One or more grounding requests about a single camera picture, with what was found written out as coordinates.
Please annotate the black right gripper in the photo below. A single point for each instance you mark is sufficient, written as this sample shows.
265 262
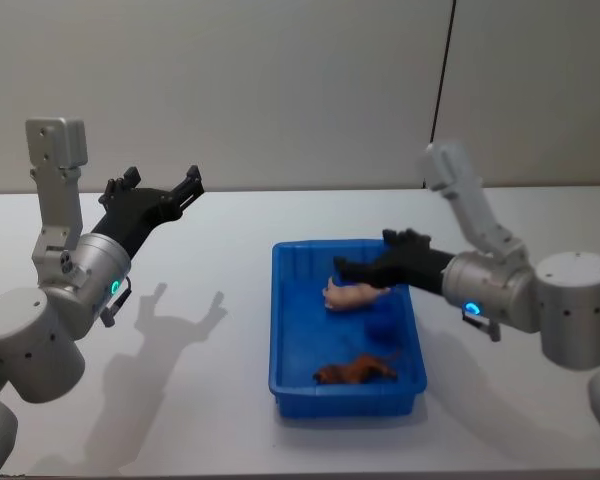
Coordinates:
415 267

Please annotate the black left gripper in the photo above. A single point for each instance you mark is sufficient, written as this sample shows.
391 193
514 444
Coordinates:
130 212

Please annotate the pink toy pig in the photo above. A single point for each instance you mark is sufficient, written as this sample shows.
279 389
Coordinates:
350 297

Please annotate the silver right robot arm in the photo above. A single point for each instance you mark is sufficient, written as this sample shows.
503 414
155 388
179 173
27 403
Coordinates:
570 300

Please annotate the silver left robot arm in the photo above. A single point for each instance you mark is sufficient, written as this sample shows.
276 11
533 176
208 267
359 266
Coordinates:
25 330

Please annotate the blue plastic bin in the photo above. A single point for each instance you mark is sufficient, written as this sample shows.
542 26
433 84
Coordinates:
305 320

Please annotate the brown toy animal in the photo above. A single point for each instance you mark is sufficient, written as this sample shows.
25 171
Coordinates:
355 374

